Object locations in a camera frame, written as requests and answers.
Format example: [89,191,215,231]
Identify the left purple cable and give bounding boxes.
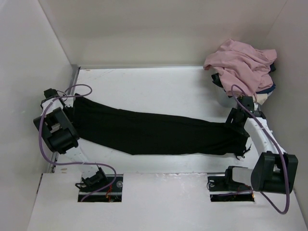
[38,84,118,202]

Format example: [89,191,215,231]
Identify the pink garment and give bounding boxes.
[204,39,277,96]

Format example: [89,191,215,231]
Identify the black trousers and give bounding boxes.
[68,97,250,156]

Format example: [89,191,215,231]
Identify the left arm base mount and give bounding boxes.
[75,167,124,203]

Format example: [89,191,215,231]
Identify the white laundry basket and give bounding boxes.
[216,87,236,108]

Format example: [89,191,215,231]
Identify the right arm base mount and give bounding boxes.
[206,166,255,202]

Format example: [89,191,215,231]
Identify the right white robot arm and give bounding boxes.
[223,96,298,194]

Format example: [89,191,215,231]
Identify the beige garment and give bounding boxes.
[255,93,268,105]

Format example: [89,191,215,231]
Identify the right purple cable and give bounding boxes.
[231,84,291,215]

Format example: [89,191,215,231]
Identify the purple cable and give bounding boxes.
[38,84,118,202]
[231,84,291,215]

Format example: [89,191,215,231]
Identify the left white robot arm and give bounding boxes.
[33,89,110,192]

